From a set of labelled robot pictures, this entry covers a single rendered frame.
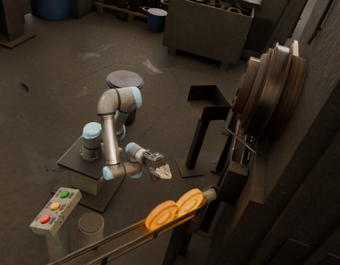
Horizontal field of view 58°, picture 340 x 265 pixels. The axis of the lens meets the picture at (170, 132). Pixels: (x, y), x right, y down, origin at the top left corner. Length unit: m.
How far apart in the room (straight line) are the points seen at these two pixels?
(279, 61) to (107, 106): 0.85
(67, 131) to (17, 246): 1.07
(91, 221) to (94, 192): 0.71
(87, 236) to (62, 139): 1.32
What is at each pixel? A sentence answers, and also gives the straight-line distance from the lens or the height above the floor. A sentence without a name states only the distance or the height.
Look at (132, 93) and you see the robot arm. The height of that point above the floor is 0.92.
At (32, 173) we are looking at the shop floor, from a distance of 2.49.
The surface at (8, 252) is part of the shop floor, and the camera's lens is 2.15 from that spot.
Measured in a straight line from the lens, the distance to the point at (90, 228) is 1.55.
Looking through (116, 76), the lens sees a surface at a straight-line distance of 2.74.
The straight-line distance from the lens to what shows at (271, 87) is 1.35.
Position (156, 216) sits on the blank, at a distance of 1.29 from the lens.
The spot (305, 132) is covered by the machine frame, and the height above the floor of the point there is 1.26.
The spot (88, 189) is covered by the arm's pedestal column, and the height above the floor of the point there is 0.07.
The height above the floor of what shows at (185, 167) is 0.01.
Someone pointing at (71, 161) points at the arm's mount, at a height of 0.32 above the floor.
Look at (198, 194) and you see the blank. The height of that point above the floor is 0.77.
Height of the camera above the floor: 1.84
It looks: 40 degrees down
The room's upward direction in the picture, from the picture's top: 13 degrees clockwise
